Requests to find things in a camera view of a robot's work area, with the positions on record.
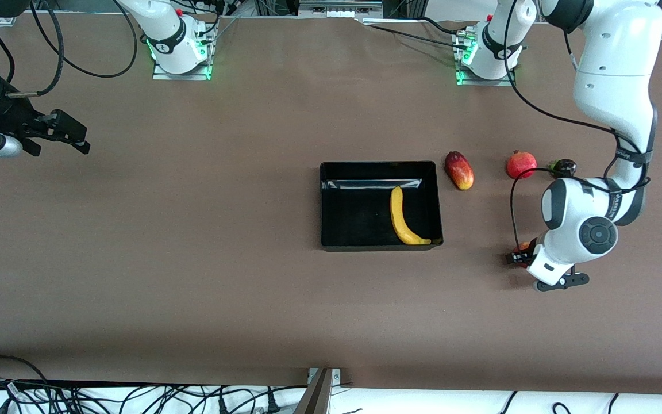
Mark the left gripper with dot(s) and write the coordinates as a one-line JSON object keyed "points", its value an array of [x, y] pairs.
{"points": [[523, 255]]}

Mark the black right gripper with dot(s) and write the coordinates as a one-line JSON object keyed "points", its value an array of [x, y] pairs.
{"points": [[10, 117]]}

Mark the red yellow apple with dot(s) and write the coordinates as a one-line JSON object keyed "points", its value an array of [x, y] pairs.
{"points": [[522, 248]]}

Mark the yellow banana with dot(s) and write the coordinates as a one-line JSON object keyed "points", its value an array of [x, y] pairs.
{"points": [[397, 215]]}

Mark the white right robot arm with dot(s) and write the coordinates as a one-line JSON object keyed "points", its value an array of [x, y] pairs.
{"points": [[173, 34]]}

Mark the dark purple mangosteen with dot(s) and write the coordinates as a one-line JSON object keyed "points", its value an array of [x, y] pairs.
{"points": [[565, 167]]}

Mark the red pomegranate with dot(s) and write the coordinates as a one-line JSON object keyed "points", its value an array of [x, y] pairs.
{"points": [[521, 164]]}

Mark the red yellow mango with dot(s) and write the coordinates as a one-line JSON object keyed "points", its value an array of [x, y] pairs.
{"points": [[460, 171]]}

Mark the black rectangular plastic tray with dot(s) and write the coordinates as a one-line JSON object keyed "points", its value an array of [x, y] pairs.
{"points": [[354, 224]]}

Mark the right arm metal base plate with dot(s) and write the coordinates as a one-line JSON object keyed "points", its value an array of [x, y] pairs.
{"points": [[181, 76]]}

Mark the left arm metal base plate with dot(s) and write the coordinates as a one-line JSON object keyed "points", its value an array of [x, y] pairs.
{"points": [[486, 83]]}

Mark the small metal corner bracket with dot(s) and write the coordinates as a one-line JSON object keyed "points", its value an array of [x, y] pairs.
{"points": [[337, 375]]}

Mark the aluminium profile post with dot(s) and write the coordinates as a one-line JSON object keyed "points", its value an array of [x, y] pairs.
{"points": [[316, 397]]}

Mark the silver metal frame bracket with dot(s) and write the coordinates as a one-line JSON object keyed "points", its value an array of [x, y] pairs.
{"points": [[339, 8]]}

